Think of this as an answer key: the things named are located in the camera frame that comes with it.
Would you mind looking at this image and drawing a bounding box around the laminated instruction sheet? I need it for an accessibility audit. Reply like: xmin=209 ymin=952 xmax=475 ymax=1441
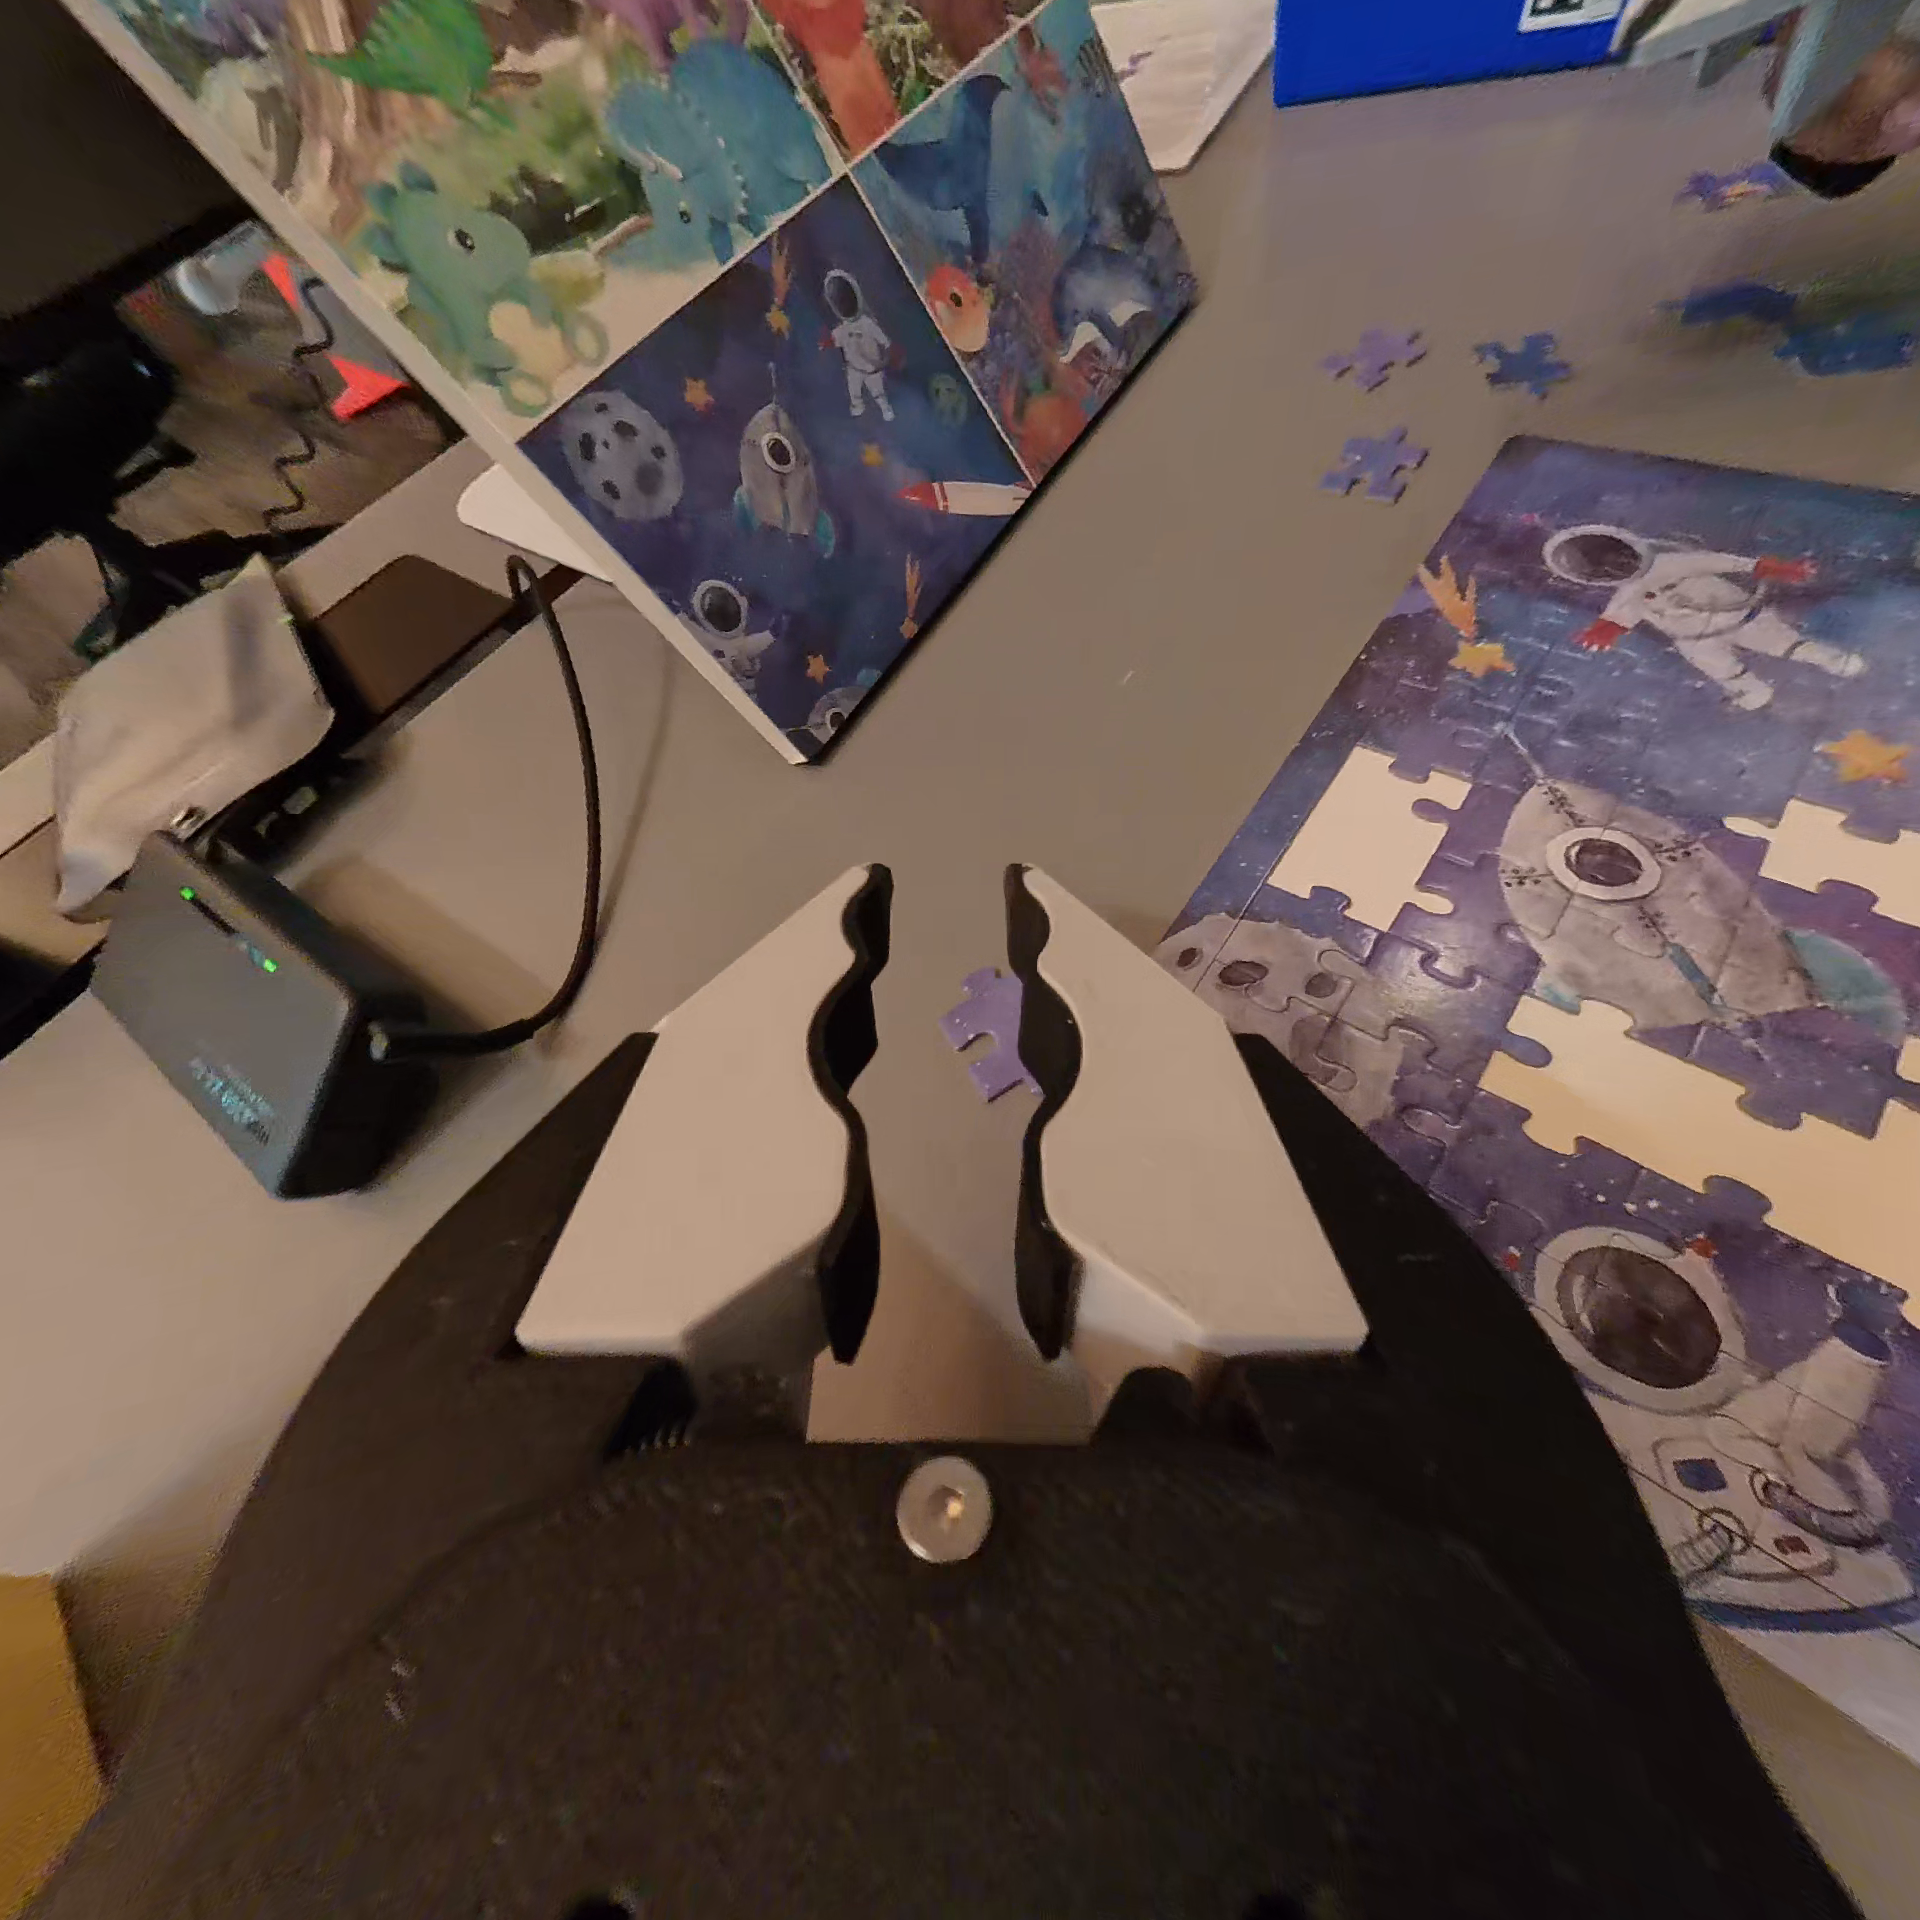
xmin=1110 ymin=0 xmax=1278 ymax=174

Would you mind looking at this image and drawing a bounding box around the space jigsaw puzzle board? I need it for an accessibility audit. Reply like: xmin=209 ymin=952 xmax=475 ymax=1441
xmin=1155 ymin=433 xmax=1920 ymax=1788

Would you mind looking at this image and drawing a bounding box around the group of loose puzzle pieces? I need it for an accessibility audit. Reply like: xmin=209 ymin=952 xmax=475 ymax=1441
xmin=1316 ymin=158 xmax=1920 ymax=507

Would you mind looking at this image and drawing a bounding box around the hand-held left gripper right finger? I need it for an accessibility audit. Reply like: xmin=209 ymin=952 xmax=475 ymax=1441
xmin=1001 ymin=862 xmax=1369 ymax=1396

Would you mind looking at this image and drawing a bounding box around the blue plastic bin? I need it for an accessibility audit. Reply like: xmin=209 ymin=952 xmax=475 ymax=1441
xmin=1276 ymin=0 xmax=1644 ymax=109

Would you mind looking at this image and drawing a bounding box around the dark desk partition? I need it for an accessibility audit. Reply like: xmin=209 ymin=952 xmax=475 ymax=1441
xmin=0 ymin=0 xmax=257 ymax=318

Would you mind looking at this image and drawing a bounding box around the red floor object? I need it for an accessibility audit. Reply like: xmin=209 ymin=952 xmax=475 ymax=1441
xmin=264 ymin=251 xmax=409 ymax=425

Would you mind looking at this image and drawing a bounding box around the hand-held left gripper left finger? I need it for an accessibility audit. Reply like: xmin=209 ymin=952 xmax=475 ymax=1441
xmin=514 ymin=862 xmax=896 ymax=1374

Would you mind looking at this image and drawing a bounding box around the purple puzzle piece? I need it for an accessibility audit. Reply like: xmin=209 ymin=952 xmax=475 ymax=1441
xmin=939 ymin=967 xmax=1046 ymax=1105

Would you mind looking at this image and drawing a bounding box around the grey cloth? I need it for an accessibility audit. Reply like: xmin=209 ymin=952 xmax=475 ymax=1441
xmin=53 ymin=555 xmax=339 ymax=920

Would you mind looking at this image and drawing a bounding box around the black braided cable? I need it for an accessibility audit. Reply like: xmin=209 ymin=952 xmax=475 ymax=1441
xmin=364 ymin=555 xmax=606 ymax=1064

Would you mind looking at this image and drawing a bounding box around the illustrated puzzle box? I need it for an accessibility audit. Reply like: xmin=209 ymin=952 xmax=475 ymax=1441
xmin=59 ymin=0 xmax=1202 ymax=771

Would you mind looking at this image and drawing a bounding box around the black power bank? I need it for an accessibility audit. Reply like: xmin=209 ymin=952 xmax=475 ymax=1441
xmin=90 ymin=829 xmax=442 ymax=1201

